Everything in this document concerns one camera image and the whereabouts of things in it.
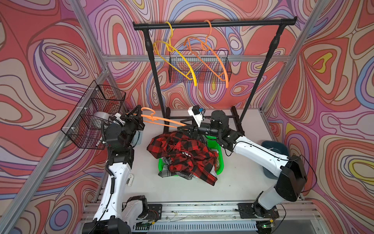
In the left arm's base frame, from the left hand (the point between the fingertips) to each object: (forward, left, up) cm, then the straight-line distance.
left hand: (144, 105), depth 64 cm
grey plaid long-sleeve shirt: (-11, -8, -32) cm, 35 cm away
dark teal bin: (+2, -81, -39) cm, 90 cm away
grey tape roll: (+4, +25, -10) cm, 27 cm away
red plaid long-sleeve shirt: (-11, -17, -24) cm, 32 cm away
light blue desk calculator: (+9, +17, -42) cm, 46 cm away
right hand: (-4, -16, -11) cm, 20 cm away
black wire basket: (-1, +32, -11) cm, 34 cm away
